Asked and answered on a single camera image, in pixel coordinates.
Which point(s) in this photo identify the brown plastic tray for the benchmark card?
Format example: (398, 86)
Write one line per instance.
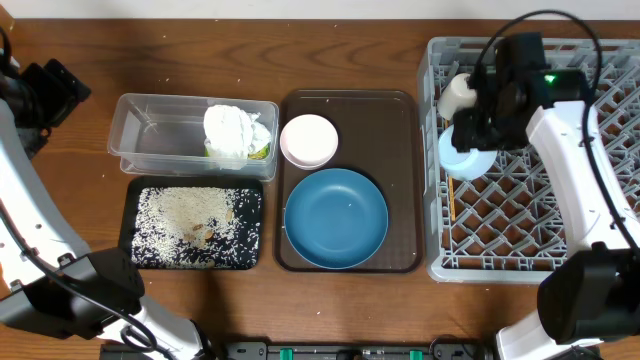
(379, 138)

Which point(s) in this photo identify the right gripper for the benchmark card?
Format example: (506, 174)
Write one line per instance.
(465, 135)

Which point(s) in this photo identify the dark blue plate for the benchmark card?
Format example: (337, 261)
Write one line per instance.
(336, 219)

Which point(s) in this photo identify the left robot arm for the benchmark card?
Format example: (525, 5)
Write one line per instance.
(59, 287)

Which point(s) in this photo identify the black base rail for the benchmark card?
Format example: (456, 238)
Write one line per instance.
(440, 349)

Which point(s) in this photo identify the light blue bowl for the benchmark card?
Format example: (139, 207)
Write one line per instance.
(463, 166)

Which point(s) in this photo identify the green yellow snack wrapper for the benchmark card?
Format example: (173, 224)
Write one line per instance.
(259, 155)

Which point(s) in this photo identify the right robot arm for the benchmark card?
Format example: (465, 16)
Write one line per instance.
(594, 296)

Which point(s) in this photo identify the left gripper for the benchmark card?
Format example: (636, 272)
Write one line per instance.
(58, 89)

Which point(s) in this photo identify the rice leftovers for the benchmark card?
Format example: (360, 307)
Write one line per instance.
(190, 220)

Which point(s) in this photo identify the clear plastic bin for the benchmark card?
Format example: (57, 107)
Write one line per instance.
(163, 135)

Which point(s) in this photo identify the white napkin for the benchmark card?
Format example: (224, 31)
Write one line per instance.
(234, 134)

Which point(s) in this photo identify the black plastic tray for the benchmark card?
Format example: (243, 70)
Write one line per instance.
(125, 225)

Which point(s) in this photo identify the grey dishwasher rack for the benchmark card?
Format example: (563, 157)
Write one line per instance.
(508, 228)

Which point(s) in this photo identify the cream cup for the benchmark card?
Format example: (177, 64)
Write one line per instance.
(457, 95)

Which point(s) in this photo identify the pink bowl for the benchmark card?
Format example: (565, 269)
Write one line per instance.
(309, 141)

